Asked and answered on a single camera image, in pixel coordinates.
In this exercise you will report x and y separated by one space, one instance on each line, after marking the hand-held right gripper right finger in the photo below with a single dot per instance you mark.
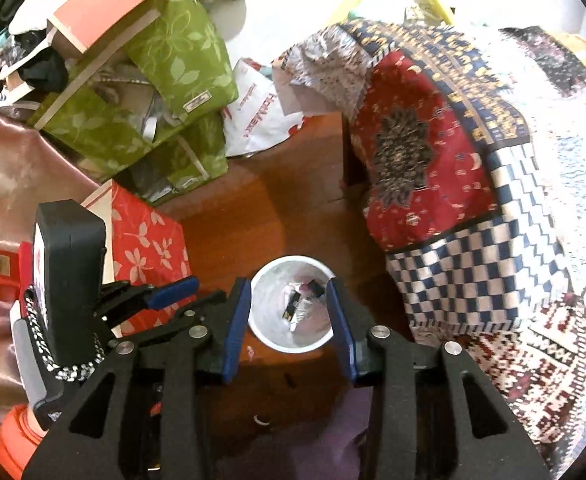
343 330

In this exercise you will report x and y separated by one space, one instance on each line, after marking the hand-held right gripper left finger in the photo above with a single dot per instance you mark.
235 330

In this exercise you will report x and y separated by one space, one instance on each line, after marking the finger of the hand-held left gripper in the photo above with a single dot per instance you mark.
173 291
173 322

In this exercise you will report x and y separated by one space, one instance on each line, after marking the white waste bin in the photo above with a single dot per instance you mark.
273 320

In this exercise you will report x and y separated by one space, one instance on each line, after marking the black packet with yellow label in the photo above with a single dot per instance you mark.
291 305

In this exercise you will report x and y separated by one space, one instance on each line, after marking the red floral box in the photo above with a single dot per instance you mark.
143 240

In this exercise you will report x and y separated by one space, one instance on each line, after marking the pink satin cloth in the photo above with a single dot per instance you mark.
3 170

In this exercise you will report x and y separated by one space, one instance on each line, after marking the person's purple trousers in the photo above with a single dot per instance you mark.
313 440

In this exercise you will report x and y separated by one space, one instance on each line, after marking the green leaf print storage box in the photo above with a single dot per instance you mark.
203 150
178 55

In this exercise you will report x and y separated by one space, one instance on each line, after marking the orange object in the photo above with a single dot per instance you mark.
15 440

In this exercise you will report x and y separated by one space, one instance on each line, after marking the white plastic bag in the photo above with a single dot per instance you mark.
258 110

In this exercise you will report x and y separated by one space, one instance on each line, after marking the patchwork blanket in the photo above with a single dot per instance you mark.
423 135

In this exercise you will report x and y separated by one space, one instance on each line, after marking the pile of clothes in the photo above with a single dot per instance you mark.
3 35

